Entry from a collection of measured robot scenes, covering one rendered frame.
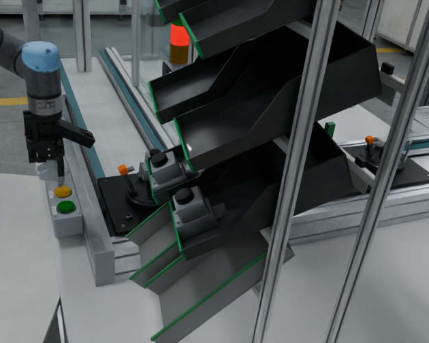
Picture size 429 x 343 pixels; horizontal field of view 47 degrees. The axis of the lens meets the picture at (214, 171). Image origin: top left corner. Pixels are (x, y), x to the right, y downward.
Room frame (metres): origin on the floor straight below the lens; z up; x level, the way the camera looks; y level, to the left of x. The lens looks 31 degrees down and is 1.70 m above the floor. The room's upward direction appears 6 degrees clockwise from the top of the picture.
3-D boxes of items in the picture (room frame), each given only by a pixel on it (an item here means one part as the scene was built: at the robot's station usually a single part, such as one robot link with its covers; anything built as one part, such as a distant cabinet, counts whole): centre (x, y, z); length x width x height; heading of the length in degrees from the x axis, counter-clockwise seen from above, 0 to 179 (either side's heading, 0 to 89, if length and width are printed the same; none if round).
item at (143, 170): (1.04, 0.14, 1.07); 0.08 x 0.04 x 0.07; 116
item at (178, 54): (1.26, 0.13, 1.28); 0.05 x 0.05 x 0.05
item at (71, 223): (1.02, 0.38, 0.93); 0.21 x 0.07 x 0.06; 25
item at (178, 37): (1.26, 0.13, 1.33); 0.05 x 0.05 x 0.05
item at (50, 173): (1.00, 0.40, 1.03); 0.06 x 0.03 x 0.09; 115
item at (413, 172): (1.36, -0.52, 1.01); 0.24 x 0.24 x 0.13; 25
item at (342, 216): (1.24, -0.28, 0.91); 1.24 x 0.33 x 0.10; 115
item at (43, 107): (1.01, 0.40, 1.21); 0.08 x 0.08 x 0.05
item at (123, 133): (1.32, 0.26, 0.91); 0.84 x 0.28 x 0.10; 25
